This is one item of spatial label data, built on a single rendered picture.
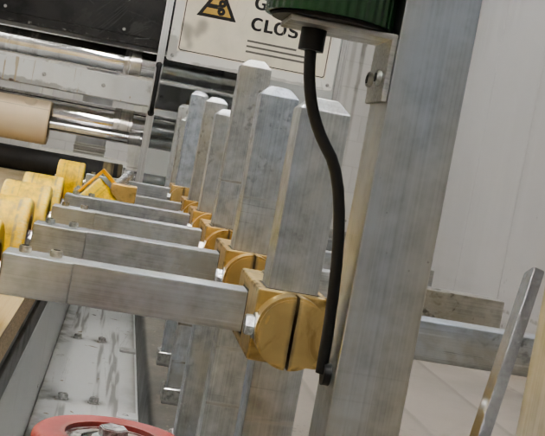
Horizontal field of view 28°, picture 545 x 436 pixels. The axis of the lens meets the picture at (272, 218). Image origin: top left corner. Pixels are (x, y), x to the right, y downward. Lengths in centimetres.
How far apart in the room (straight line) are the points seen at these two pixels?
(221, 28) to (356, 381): 257
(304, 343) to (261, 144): 31
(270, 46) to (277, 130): 206
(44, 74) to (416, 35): 258
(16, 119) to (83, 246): 204
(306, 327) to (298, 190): 9
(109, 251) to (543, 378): 78
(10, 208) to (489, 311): 47
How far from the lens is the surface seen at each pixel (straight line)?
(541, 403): 28
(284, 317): 72
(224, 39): 304
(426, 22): 50
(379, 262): 50
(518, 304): 57
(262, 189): 99
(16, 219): 101
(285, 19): 51
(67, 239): 103
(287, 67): 305
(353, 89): 957
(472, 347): 83
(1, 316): 87
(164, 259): 103
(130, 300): 78
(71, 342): 226
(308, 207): 74
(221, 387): 101
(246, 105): 124
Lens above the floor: 106
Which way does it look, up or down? 3 degrees down
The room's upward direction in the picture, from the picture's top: 10 degrees clockwise
